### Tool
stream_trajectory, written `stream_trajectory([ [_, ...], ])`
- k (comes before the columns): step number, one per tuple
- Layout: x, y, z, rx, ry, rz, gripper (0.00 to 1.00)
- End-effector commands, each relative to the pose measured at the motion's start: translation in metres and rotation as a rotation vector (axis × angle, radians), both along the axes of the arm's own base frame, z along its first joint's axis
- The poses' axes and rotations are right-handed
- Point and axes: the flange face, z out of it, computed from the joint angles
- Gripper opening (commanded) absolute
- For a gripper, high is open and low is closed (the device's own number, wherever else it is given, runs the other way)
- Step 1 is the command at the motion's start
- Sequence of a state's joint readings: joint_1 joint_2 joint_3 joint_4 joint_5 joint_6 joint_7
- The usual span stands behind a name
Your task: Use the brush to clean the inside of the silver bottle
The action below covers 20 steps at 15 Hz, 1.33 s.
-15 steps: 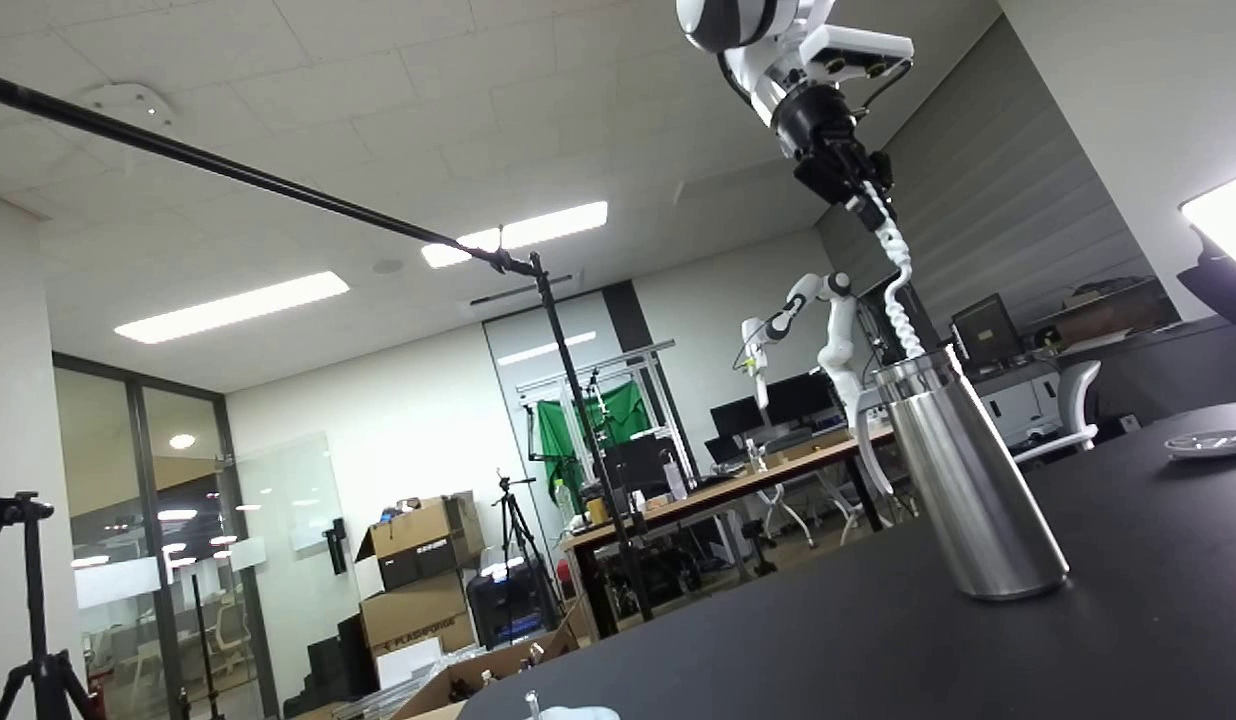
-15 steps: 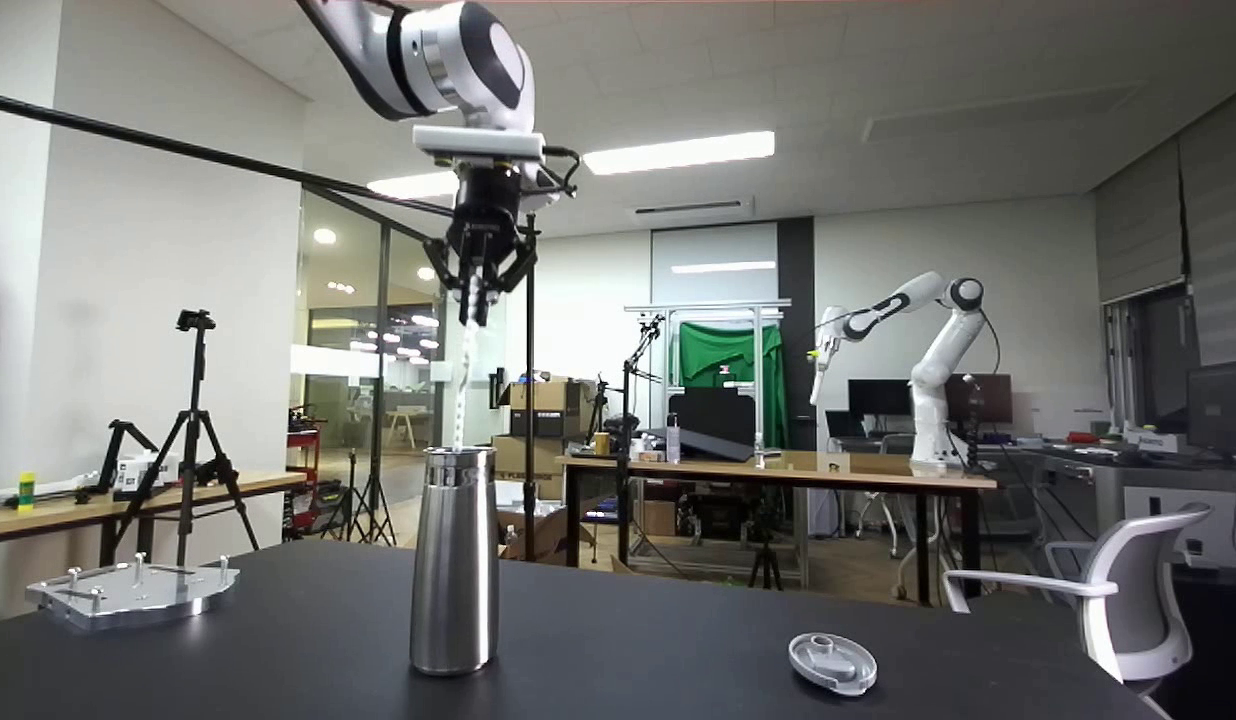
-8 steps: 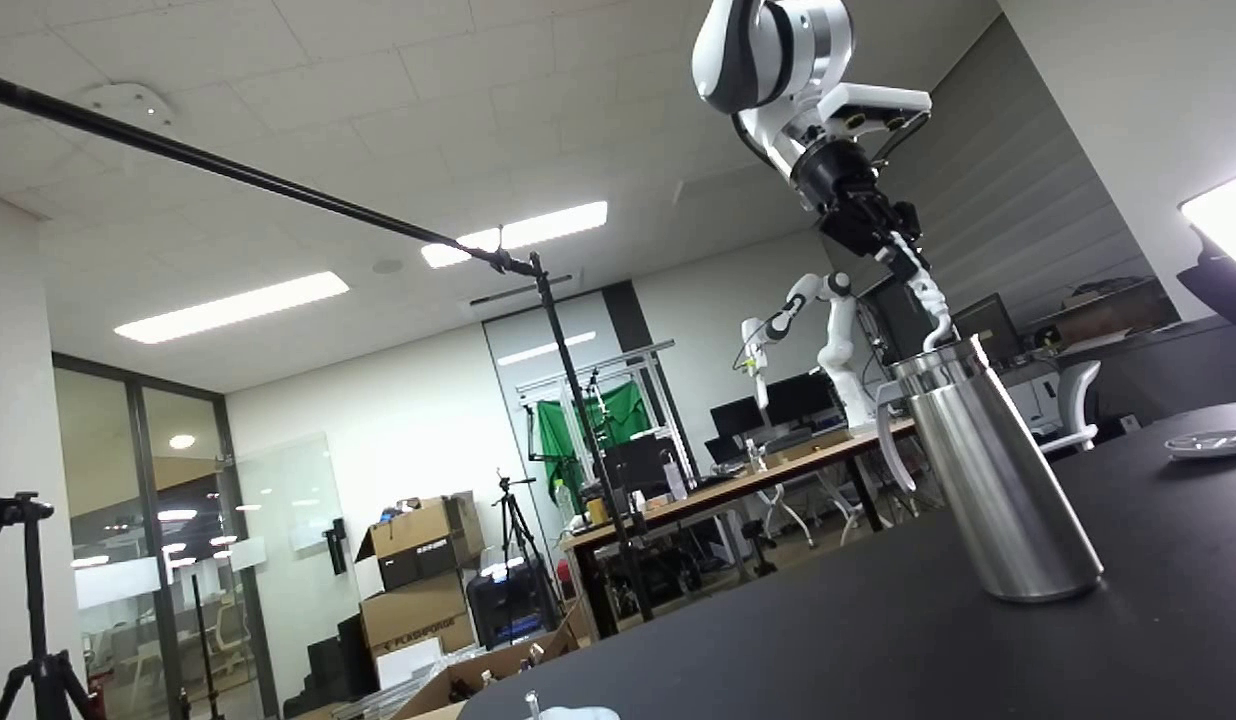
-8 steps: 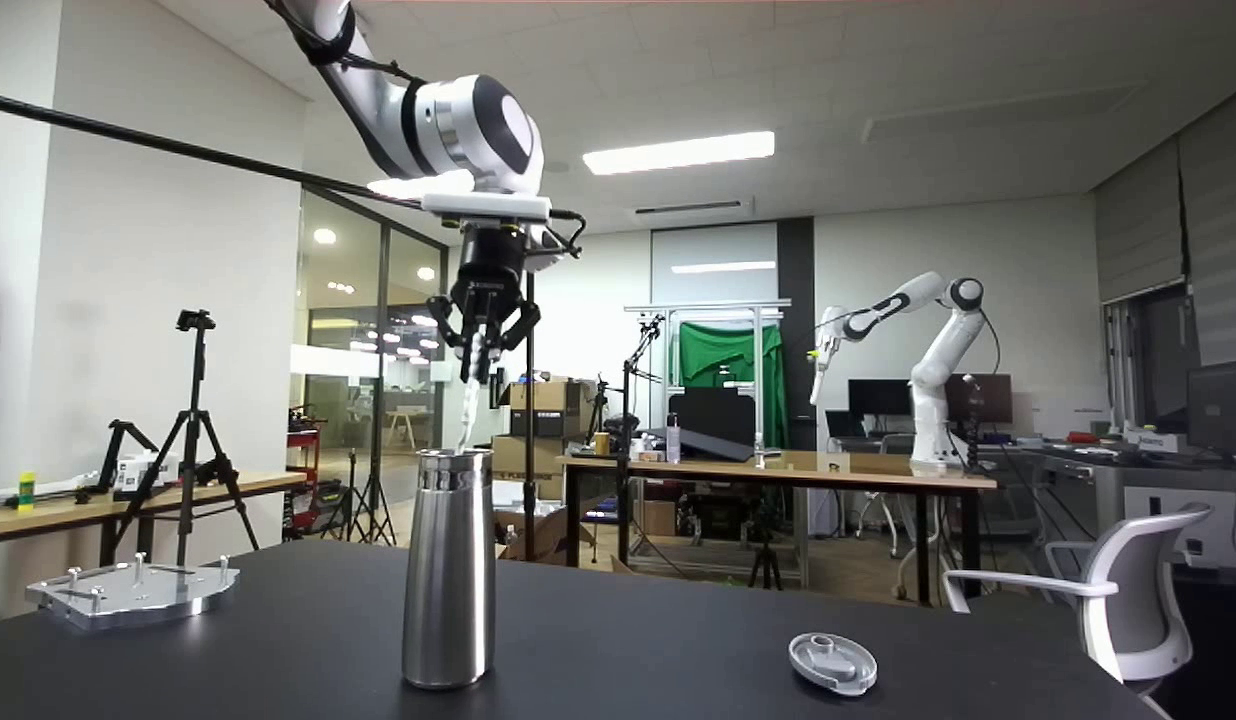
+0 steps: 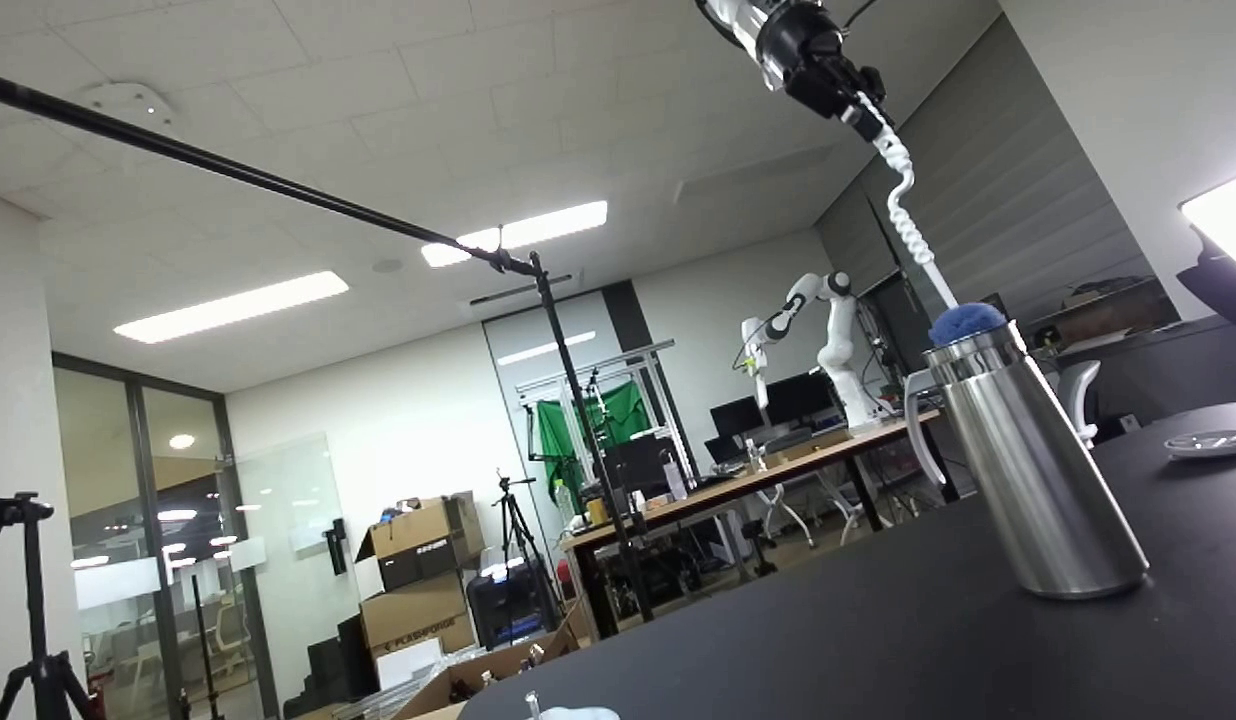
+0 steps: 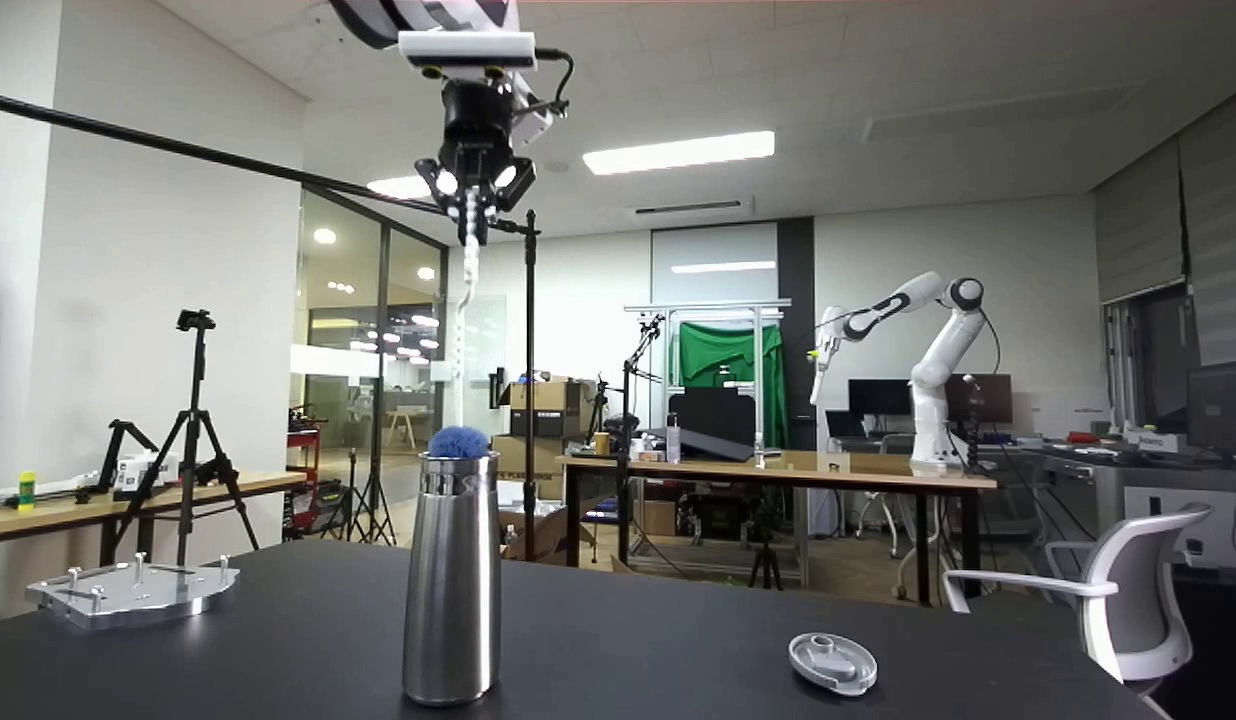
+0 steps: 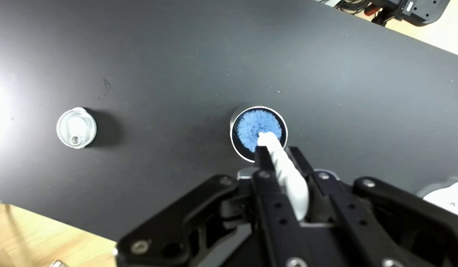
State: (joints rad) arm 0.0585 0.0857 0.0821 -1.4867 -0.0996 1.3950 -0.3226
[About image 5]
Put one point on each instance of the black desk monitor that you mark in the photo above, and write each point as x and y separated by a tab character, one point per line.
739	418
802	396

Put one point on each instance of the small black tripod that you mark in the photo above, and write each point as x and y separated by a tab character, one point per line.
516	522

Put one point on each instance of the black boom pole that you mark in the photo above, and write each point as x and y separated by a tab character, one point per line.
243	169

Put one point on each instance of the cardboard box open flap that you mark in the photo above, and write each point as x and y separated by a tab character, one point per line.
420	526

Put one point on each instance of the black light stand pole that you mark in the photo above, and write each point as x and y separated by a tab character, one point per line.
583	427

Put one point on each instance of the glass door black frame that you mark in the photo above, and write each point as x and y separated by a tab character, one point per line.
148	535

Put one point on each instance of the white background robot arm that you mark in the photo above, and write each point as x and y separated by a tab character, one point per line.
837	332

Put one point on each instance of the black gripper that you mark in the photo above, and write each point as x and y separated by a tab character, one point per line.
810	54

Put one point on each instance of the dark storage bag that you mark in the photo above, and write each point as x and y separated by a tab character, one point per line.
511	604

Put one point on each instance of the closed cardboard box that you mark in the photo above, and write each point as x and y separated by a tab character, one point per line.
412	612

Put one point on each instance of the bright panel lamp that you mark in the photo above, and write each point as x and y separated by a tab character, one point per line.
1223	241

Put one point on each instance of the black desk screen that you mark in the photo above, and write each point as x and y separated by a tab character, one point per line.
637	464

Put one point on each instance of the rectangular ceiling light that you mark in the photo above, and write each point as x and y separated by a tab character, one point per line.
231	306
516	233

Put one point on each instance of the black camera tripod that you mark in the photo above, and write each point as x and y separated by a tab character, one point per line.
35	602

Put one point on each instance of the low open cardboard box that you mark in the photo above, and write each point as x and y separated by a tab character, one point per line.
491	665

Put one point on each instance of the silver metal bottle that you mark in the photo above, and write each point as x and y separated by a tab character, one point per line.
1041	464

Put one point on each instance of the grey window blinds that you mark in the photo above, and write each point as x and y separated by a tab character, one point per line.
1030	202

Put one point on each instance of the clear plate with screws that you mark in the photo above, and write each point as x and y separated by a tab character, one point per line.
571	712

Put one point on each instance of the round ceiling detector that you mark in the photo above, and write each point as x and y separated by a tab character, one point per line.
130	102

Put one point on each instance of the clear round bottle lid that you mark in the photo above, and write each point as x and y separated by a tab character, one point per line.
1212	441

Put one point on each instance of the white office chair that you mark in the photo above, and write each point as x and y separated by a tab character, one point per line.
1082	392

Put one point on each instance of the green backdrop cloth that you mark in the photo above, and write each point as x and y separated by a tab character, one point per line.
559	444

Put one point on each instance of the wooden desk black legs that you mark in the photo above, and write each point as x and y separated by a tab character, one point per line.
722	483

